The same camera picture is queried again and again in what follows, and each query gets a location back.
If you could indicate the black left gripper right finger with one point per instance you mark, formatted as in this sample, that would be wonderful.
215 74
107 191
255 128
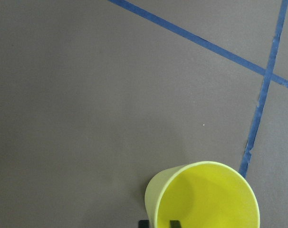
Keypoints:
175 224

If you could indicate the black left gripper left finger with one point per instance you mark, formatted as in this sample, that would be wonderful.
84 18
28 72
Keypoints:
143 224

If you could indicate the yellow paper cup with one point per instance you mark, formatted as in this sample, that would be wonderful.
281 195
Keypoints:
204 194

